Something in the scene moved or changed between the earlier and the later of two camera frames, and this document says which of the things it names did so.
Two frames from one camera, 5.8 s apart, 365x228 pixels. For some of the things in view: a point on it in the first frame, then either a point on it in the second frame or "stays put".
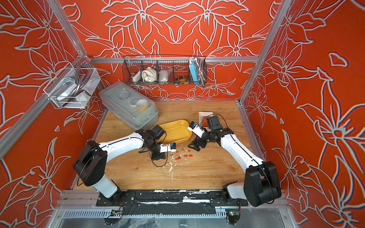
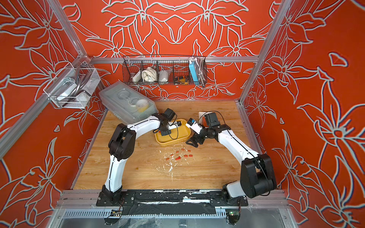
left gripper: x=160 y=156 to x=166 y=133
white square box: x=204 y=114 stays put
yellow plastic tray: x=176 y=132 stays put
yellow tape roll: x=142 y=105 stays put
